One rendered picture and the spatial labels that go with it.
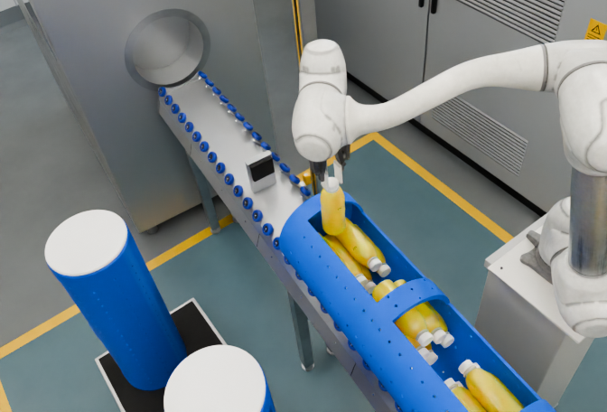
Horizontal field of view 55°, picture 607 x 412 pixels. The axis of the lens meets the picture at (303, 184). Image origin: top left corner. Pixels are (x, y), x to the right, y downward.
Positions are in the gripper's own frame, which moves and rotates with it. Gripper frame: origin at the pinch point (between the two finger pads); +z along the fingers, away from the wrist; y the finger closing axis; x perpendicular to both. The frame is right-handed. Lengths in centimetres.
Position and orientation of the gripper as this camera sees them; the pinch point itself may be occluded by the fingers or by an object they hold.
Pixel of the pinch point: (331, 175)
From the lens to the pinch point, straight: 158.3
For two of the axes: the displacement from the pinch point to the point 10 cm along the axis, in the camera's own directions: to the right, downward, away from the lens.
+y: -8.5, 4.3, -3.0
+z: 0.9, 6.8, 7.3
